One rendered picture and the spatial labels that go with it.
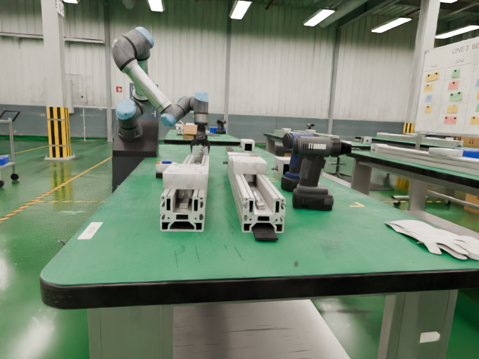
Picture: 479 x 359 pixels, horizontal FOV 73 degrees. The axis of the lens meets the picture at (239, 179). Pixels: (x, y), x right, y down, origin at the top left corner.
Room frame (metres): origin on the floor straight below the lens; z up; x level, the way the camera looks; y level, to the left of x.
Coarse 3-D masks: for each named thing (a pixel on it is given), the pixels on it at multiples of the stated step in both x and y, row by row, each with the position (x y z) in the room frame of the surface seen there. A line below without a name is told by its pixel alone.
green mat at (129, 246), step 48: (144, 192) 1.09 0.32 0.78; (288, 192) 1.19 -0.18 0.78; (336, 192) 1.22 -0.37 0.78; (96, 240) 0.65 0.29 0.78; (144, 240) 0.66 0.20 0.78; (192, 240) 0.67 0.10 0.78; (240, 240) 0.68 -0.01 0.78; (288, 240) 0.70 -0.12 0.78; (336, 240) 0.71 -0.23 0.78; (384, 240) 0.72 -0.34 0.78
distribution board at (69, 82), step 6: (66, 84) 11.46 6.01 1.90; (72, 84) 11.69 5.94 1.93; (66, 90) 11.46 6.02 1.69; (72, 90) 11.66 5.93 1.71; (66, 96) 11.45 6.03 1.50; (72, 96) 11.63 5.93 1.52; (84, 96) 11.68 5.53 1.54; (72, 102) 11.60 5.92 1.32; (72, 108) 11.57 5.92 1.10; (84, 120) 11.75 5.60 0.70; (84, 126) 11.74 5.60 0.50; (84, 132) 11.73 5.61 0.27; (84, 138) 11.74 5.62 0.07
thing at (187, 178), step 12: (168, 168) 0.86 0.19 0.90; (180, 168) 0.87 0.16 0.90; (192, 168) 0.88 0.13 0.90; (204, 168) 0.88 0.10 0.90; (168, 180) 0.79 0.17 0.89; (180, 180) 0.79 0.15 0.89; (192, 180) 0.79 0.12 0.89; (204, 180) 0.80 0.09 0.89; (180, 192) 0.81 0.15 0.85; (192, 192) 0.82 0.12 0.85
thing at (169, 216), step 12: (192, 156) 1.48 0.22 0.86; (204, 156) 1.49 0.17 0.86; (168, 192) 0.75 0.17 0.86; (204, 192) 0.77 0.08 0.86; (168, 204) 0.75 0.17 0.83; (180, 204) 0.76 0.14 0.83; (192, 204) 0.72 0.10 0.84; (204, 204) 0.74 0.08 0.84; (168, 216) 0.72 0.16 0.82; (180, 216) 0.75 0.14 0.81; (192, 216) 0.72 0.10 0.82; (204, 216) 0.76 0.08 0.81; (168, 228) 0.72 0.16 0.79; (180, 228) 0.73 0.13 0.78; (192, 228) 0.73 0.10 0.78
